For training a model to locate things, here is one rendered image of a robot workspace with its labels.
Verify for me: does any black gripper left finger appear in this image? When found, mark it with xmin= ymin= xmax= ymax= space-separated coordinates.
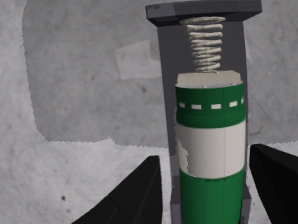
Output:
xmin=72 ymin=156 xmax=162 ymax=224

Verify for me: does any green and white battery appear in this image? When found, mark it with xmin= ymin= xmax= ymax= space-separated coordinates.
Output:
xmin=174 ymin=81 xmax=246 ymax=224

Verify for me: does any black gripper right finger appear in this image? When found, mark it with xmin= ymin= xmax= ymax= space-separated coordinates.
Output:
xmin=249 ymin=144 xmax=298 ymax=224

